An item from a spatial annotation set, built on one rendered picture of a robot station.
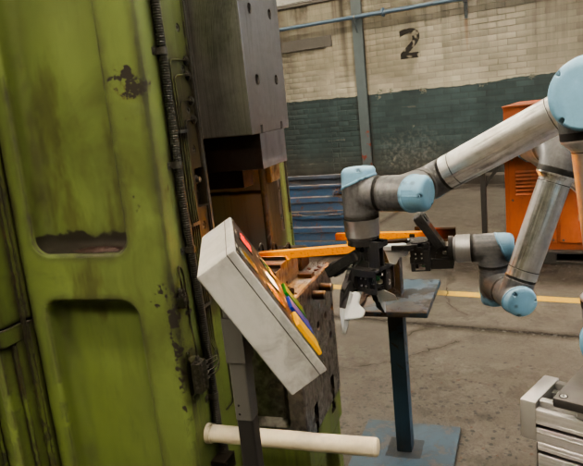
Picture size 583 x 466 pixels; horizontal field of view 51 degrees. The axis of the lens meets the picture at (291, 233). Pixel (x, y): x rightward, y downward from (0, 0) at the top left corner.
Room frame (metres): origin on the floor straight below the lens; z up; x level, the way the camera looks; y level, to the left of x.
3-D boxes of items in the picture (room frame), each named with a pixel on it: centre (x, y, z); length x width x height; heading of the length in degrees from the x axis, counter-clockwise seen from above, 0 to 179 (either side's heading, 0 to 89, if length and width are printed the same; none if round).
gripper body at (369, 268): (1.28, -0.16, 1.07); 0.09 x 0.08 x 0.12; 46
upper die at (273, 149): (1.80, 0.22, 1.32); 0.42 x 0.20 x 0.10; 71
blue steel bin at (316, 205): (5.97, -0.20, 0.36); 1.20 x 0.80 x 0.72; 66
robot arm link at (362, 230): (1.29, -0.15, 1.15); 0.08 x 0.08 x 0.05
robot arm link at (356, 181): (1.28, -0.16, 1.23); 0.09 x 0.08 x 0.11; 53
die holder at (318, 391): (1.86, 0.21, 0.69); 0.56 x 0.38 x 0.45; 71
